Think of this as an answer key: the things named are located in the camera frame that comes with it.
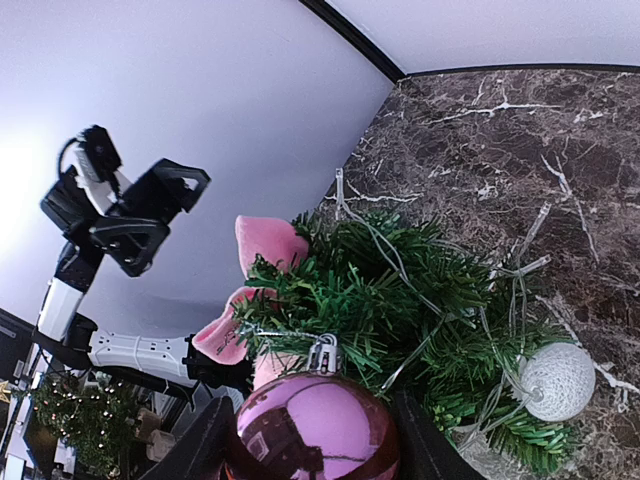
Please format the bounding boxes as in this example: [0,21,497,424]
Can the small green christmas tree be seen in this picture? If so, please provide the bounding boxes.
[232,212,574,474]

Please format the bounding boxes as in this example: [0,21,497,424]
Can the white ball fairy light string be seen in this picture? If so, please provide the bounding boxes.
[334,167,599,451]

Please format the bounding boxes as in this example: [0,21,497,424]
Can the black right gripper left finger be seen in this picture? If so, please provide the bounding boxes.
[141,396,234,480]

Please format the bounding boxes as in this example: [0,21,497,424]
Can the pink pompom ornament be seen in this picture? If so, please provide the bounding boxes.
[253,352,299,390]

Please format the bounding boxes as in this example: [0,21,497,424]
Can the white tree pot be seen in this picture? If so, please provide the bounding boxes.
[447,424,551,480]

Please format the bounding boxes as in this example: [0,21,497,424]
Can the background decorated christmas tree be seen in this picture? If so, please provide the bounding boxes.
[19,374,139,478]

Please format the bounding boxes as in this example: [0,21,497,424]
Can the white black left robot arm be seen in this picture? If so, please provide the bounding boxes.
[32,159,252,396]

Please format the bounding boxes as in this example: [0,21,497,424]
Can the pink fabric bow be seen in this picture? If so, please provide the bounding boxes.
[192,214,311,371]

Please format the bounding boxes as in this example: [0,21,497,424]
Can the pink shiny bauble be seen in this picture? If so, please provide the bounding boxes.
[222,333,400,479]

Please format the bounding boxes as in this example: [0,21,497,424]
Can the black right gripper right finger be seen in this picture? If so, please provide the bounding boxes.
[393,391,473,479]

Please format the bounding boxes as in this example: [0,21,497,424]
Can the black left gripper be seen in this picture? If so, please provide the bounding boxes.
[88,159,211,277]

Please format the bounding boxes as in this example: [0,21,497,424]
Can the left black frame post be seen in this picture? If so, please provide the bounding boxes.
[300,0,407,83]

